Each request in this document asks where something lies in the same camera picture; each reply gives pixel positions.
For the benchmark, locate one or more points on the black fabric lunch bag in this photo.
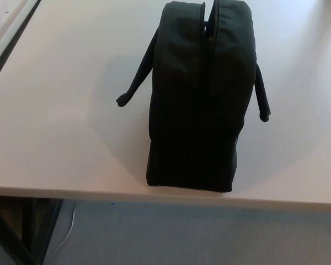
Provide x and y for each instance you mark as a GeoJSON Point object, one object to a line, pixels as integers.
{"type": "Point", "coordinates": [187, 110]}

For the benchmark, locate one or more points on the black desk leg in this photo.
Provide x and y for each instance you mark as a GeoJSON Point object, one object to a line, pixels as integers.
{"type": "Point", "coordinates": [38, 218]}

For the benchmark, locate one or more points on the white desk with black edge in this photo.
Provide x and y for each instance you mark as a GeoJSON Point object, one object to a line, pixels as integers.
{"type": "Point", "coordinates": [0, 30]}

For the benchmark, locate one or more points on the black diagonal desk frame bar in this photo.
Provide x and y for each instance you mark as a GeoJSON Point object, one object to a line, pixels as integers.
{"type": "Point", "coordinates": [8, 232]}

